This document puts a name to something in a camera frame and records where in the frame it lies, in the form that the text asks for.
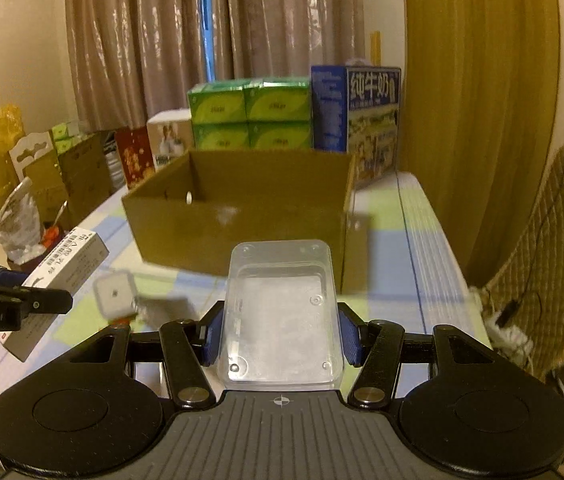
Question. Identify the checked cloth desktop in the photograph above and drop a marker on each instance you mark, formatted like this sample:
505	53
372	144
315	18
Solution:
412	260

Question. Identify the white box with figures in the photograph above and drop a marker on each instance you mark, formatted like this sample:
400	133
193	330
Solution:
169	140

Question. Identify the brown cardboard carton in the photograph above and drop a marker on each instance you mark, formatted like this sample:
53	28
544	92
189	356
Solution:
86	175

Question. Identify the red gift box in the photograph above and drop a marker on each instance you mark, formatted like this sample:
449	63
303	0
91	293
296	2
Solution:
134	157

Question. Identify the white square night light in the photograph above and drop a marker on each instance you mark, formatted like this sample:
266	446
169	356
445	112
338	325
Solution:
115	294

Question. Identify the white medicine box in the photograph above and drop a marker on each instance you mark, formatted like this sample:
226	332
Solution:
69	257

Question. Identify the small green boxes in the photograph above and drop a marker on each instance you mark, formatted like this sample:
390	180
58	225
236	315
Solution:
66	137

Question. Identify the white crumpled plastic bag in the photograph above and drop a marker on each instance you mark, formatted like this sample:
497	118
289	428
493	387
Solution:
19	225

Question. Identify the blue milk carton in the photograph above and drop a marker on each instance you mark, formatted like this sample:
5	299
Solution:
362	120

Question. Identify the white power strip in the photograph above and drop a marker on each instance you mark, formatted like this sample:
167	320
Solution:
504	332

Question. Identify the quilted chair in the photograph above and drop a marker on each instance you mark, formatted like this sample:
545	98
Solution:
552	240

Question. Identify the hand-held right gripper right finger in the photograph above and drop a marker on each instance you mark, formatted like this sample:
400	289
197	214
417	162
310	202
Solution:
351	335

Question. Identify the cardboard box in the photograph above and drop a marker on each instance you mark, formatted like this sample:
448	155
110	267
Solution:
262	195

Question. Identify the carton with white hanger flap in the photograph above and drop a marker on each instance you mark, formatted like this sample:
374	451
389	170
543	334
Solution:
36	165

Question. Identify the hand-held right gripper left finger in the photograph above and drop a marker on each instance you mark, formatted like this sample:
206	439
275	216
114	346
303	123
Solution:
213	335

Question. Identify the green tissue pack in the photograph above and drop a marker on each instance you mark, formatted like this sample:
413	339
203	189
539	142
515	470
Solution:
220	136
216	104
277	101
279	135

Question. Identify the clear plastic box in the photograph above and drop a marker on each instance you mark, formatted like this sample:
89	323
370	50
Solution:
279	320

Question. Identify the brown shiny curtain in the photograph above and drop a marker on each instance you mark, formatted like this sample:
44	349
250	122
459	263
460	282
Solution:
161	35

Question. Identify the golden curtain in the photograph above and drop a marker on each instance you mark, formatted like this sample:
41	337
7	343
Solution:
477	110

